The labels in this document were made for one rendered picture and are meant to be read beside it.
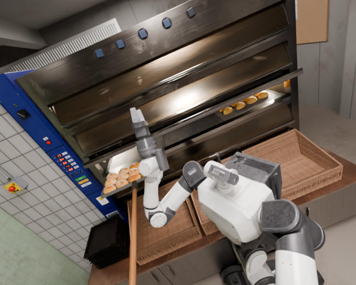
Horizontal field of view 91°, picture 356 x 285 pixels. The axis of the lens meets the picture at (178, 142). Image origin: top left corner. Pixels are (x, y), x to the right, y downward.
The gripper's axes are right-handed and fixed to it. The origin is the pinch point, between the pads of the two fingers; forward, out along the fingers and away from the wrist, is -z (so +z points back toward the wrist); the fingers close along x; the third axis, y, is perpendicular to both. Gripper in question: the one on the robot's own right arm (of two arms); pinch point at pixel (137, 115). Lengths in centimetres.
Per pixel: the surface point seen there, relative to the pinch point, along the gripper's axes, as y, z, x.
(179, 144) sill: -13, 26, -75
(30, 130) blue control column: 86, -15, -47
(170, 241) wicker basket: 13, 93, -46
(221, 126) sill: -53, 21, -76
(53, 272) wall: 140, 115, -78
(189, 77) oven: -34, -23, -56
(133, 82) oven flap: 7, -28, -51
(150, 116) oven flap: 3, -3, -61
